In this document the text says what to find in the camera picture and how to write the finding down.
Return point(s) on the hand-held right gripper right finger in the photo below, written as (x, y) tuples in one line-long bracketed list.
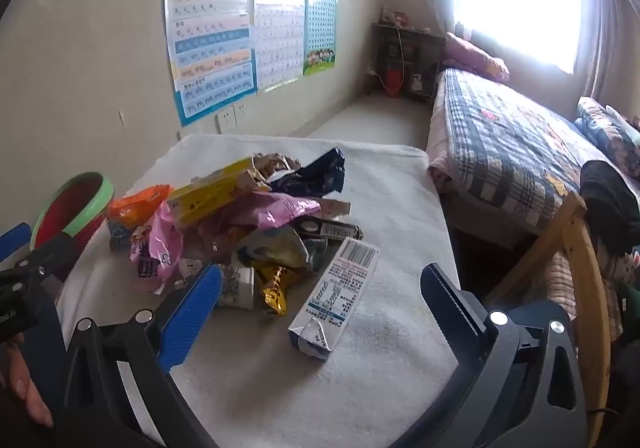
[(445, 300)]

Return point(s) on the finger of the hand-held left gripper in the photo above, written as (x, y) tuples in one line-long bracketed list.
[(50, 255), (12, 240)]

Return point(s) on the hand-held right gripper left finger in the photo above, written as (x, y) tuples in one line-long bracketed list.
[(192, 313)]

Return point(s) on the floral paper cup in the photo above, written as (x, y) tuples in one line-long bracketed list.
[(237, 285)]

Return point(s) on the red bin with green rim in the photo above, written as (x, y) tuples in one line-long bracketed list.
[(75, 208)]

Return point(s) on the small blue patterned wrapper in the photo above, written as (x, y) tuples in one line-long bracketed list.
[(119, 237)]

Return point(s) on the glossy pink snack bag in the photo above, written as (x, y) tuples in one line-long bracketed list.
[(157, 248)]

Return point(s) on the gold crinkled wrapper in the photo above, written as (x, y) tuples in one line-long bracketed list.
[(274, 290)]

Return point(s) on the orange snack wrapper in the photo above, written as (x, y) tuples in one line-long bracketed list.
[(137, 205)]

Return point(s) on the yellow-green wrapper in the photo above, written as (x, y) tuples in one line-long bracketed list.
[(275, 248)]

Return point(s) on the white and blue milk carton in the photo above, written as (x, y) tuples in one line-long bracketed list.
[(335, 298)]

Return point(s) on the pale pink long wrapper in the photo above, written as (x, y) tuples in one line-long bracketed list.
[(260, 213)]

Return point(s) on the yellow cardboard box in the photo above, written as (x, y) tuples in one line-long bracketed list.
[(210, 193)]

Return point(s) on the dark brown torn wrapper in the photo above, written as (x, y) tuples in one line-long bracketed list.
[(335, 229)]

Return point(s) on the dark blue snack wrapper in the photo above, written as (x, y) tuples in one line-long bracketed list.
[(320, 173)]

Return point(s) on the person's left hand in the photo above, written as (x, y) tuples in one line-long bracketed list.
[(22, 388)]

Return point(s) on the white towel table cover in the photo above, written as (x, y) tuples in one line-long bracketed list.
[(390, 208)]

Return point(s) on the pink checked cushion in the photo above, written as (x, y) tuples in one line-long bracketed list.
[(560, 283)]

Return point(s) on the wooden chair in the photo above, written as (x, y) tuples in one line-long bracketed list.
[(592, 278)]

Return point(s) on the black clothing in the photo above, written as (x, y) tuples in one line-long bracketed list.
[(607, 198)]

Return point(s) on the red container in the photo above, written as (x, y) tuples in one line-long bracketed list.
[(393, 80)]

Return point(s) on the floral pillow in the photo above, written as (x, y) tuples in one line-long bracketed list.
[(605, 133)]

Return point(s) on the pink pillow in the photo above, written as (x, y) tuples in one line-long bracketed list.
[(475, 56)]

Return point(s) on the dark bedside shelf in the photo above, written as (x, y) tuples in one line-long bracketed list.
[(417, 41)]

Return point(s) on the pale curtain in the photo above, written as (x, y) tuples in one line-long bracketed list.
[(610, 38)]

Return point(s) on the white wall socket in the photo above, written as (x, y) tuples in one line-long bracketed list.
[(226, 121), (241, 112)]

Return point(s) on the blue striped wall poster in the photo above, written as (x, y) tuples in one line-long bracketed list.
[(210, 43)]

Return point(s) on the white wall poster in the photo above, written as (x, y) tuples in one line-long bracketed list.
[(277, 28)]

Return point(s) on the green wall poster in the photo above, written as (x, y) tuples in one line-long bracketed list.
[(320, 18)]

